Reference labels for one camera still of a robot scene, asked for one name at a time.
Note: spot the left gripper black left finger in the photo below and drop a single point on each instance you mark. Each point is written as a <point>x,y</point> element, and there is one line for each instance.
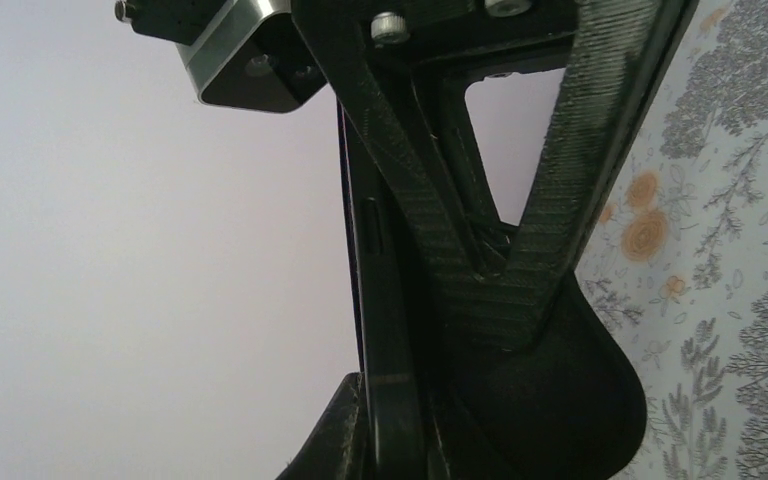
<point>336,449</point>

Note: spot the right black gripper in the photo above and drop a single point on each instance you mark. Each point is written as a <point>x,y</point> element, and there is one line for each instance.
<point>615,55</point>

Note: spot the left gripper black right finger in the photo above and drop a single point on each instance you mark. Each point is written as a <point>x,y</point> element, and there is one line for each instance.
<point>568,406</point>

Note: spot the floral patterned table mat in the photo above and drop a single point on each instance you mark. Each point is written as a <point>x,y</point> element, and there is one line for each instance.
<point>677,266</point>

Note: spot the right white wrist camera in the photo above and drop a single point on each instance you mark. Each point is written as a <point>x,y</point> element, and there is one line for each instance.
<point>241,54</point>

